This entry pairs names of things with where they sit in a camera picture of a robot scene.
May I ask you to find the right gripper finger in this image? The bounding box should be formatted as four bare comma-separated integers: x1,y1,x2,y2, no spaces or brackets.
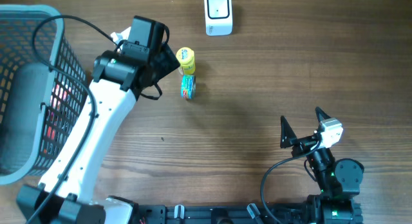
280,116,297,149
315,106,331,122

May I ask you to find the yellow lidded jar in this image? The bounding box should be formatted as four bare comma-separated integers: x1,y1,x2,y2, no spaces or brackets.
176,47,196,75

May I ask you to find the colourful tin can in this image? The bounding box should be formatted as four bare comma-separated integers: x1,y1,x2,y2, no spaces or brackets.
180,75,196,99

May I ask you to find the red snack box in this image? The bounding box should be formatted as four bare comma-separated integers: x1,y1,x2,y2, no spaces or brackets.
42,84,73,156

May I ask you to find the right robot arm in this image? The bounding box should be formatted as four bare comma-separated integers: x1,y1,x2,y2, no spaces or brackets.
280,107,364,224

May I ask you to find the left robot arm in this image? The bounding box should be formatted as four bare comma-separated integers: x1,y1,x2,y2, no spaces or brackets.
17,16,180,223

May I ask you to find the white barcode scanner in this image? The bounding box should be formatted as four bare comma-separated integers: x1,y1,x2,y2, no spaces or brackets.
203,0,233,36

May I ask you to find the grey plastic mesh basket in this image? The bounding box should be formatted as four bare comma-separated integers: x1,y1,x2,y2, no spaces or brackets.
1,5,87,185

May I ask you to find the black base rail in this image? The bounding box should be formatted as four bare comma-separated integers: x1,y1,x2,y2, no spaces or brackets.
131,202,364,224

